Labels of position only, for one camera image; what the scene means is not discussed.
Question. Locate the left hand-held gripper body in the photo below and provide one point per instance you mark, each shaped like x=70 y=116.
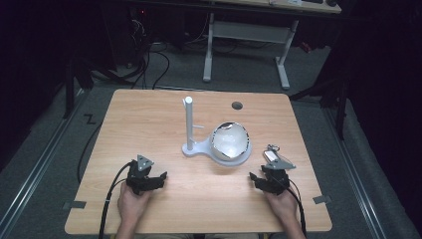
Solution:
x=139 y=176

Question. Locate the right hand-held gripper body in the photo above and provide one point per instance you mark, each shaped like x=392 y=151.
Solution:
x=277 y=176

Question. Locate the person's left hand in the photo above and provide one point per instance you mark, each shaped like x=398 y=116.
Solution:
x=132 y=205

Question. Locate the white and silver bowl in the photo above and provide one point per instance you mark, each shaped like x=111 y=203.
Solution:
x=229 y=141

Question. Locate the grey tape piece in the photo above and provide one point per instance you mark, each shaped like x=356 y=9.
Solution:
x=321 y=199
x=74 y=204

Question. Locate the white stand with hook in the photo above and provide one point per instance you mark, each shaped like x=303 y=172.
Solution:
x=189 y=126

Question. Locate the black zigzag floor tape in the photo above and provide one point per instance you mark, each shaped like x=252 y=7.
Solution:
x=89 y=119

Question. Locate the black metal stand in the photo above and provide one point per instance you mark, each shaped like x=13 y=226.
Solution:
x=335 y=96
x=71 y=86

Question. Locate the dark computer tower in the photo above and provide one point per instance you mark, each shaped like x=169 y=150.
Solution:
x=126 y=33

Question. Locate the white-legged wooden desk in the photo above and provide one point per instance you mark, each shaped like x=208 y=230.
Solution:
x=252 y=31

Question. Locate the metal floor rail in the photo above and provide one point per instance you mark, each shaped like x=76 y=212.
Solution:
x=36 y=179
x=355 y=176

